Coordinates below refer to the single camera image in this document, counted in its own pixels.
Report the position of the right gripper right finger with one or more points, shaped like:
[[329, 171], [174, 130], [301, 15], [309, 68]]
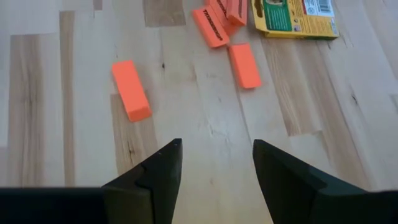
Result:
[[295, 199]]

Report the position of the yellow crayon box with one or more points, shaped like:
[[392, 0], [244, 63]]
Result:
[[280, 18]]

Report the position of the orange rectangular eraser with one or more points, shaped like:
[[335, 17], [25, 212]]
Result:
[[130, 90], [224, 18], [245, 67], [210, 29], [237, 12]]

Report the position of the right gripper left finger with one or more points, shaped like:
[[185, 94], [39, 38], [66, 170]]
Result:
[[155, 186]]

